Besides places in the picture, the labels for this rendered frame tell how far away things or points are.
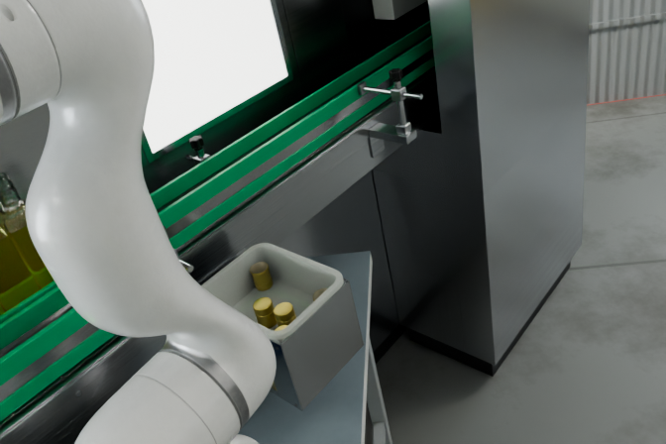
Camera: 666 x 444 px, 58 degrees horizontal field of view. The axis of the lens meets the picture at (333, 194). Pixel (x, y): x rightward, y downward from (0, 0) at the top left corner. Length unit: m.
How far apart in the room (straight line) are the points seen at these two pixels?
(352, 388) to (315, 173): 0.45
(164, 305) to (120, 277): 0.05
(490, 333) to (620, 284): 0.72
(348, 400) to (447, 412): 0.94
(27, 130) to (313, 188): 0.57
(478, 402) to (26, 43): 1.85
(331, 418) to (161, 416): 0.60
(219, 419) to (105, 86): 0.33
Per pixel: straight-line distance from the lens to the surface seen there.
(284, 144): 1.26
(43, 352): 0.97
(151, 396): 0.62
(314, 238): 1.70
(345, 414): 1.17
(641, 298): 2.48
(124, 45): 0.50
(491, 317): 1.92
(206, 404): 0.63
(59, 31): 0.47
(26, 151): 1.15
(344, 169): 1.39
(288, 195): 1.27
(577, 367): 2.22
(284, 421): 1.19
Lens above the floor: 1.66
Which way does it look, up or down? 31 degrees down
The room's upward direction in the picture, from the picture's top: 13 degrees counter-clockwise
